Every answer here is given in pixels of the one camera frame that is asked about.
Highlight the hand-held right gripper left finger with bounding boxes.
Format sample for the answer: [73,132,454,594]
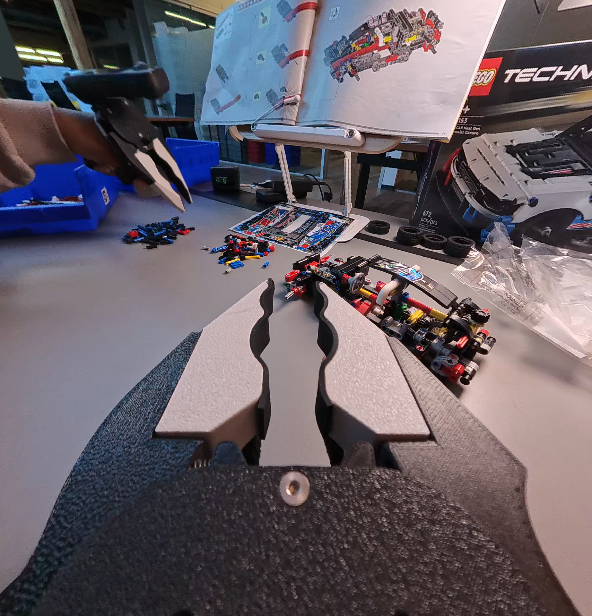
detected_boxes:
[154,278,276,465]

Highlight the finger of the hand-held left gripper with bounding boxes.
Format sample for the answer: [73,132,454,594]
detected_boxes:
[133,149,187,212]
[152,137,193,204]

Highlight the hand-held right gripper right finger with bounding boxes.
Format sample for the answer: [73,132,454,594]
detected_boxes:
[315,280,431,465]

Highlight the pile of blue black pins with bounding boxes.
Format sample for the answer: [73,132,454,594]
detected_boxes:
[123,217,196,249]

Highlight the partly built lego car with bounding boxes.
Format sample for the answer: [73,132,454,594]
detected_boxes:
[284,254,496,384]

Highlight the pile of colourful lego pieces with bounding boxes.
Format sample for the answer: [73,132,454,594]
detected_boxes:
[202,234,276,276]

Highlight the heap of larger lego parts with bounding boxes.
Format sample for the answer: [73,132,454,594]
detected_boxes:
[17,194,85,207]

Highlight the blue bin with code sticker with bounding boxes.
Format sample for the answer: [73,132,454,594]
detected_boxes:
[0,161,121,239]

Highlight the person's left forearm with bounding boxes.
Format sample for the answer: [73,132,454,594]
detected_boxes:
[0,89,77,198]

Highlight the open lego instruction book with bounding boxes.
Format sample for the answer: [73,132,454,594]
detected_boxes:
[200,0,507,142]

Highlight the lego set cardboard box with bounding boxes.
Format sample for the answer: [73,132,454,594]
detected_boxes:
[409,0,592,256]

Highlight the person's left hand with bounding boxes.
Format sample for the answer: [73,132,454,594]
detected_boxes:
[53,107,158,199]

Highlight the blue plastic bin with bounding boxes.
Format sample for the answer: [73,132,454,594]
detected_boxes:
[165,138,221,189]

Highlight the black charger with green lights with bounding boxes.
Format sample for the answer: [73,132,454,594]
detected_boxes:
[210,166,240,194]

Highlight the white storage crates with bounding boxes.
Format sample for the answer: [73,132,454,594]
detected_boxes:
[24,65,85,104]

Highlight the holographic sticker sheet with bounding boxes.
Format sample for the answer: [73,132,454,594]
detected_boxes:
[229,203,354,254]

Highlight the white metal book stand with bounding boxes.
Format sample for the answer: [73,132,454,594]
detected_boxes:
[229,123,404,244]

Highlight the empty clear plastic bags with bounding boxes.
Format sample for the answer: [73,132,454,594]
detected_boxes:
[451,222,592,373]

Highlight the black power cable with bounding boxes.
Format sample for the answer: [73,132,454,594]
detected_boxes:
[252,179,333,203]

